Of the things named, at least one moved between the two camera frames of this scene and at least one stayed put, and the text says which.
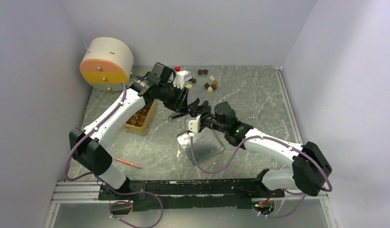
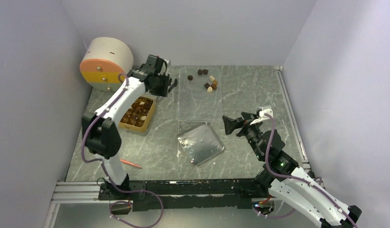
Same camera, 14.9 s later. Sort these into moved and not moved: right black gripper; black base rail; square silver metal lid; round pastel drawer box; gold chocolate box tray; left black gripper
Moved: right black gripper; left black gripper
Not moved: black base rail; round pastel drawer box; square silver metal lid; gold chocolate box tray
